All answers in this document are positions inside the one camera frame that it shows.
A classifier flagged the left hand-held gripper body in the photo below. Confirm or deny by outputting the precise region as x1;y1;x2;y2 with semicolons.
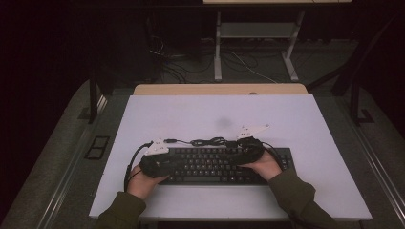
139;137;175;178

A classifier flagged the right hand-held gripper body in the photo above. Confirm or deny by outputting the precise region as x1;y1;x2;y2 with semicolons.
228;124;270;166

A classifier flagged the black computer keyboard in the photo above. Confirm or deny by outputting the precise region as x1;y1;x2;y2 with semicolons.
159;146;295;186

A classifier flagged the person's right hand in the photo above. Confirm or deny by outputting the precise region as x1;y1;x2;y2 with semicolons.
240;151;283;181

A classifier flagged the person's left hand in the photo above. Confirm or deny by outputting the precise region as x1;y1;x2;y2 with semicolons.
127;163;170;200

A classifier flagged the white metal desk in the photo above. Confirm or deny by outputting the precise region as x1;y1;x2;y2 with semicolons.
202;0;352;83

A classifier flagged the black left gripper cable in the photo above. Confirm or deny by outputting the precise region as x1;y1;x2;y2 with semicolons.
123;141;154;194

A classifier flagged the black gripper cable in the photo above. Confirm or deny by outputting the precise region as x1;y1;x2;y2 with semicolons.
262;141;286;171
123;141;154;194

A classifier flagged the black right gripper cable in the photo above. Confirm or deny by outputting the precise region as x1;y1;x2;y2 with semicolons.
262;141;286;171

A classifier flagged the black keyboard cable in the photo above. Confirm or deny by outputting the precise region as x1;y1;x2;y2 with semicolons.
162;136;238;149

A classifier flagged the black floor outlet frame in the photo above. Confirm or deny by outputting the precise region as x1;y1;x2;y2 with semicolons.
84;135;111;160

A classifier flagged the white floor cable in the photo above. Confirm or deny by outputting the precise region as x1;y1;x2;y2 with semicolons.
227;51;278;84

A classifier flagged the aluminium floor rail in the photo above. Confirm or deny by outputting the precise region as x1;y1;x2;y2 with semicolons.
36;94;108;229
347;123;405;218

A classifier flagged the bundle of black floor cables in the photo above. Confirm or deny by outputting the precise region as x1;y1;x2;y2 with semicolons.
149;34;218;84

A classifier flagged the black metal frame stand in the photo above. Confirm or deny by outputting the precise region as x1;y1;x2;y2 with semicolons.
306;12;403;127

